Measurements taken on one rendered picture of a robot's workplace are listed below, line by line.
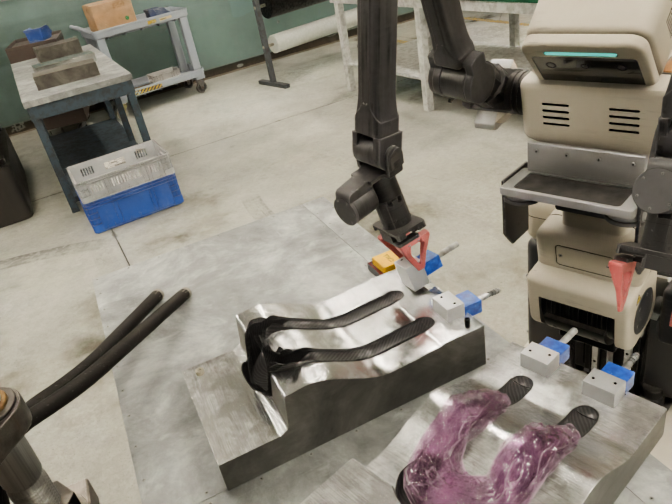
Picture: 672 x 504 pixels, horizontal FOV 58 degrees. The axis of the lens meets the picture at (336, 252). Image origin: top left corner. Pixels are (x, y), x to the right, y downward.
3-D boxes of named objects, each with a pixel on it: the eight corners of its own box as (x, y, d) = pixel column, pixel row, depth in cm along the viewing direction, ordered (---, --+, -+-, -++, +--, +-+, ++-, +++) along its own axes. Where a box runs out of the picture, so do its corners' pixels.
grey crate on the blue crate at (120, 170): (161, 158, 425) (154, 138, 418) (176, 174, 392) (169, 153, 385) (74, 187, 405) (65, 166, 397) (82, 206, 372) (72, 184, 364)
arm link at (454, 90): (499, 70, 117) (476, 65, 121) (476, 49, 110) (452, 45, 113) (481, 115, 119) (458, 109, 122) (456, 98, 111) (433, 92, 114)
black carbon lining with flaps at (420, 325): (397, 295, 121) (392, 255, 116) (443, 336, 108) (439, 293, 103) (235, 365, 111) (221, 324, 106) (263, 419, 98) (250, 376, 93)
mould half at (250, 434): (411, 298, 131) (404, 245, 125) (486, 363, 110) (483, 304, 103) (190, 394, 117) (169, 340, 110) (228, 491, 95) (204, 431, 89)
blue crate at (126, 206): (170, 185, 436) (161, 157, 425) (186, 203, 403) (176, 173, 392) (85, 214, 415) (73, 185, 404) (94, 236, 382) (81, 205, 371)
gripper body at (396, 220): (399, 245, 109) (385, 210, 106) (374, 232, 118) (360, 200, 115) (428, 227, 111) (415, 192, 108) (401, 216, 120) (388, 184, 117)
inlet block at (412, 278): (454, 251, 124) (446, 229, 122) (468, 258, 119) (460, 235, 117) (402, 284, 121) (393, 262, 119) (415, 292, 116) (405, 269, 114)
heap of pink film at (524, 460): (489, 385, 97) (487, 348, 93) (595, 439, 85) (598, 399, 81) (378, 491, 84) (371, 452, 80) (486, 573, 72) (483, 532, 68)
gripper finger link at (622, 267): (649, 325, 82) (666, 258, 80) (596, 310, 87) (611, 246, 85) (662, 318, 87) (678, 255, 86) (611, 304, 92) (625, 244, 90)
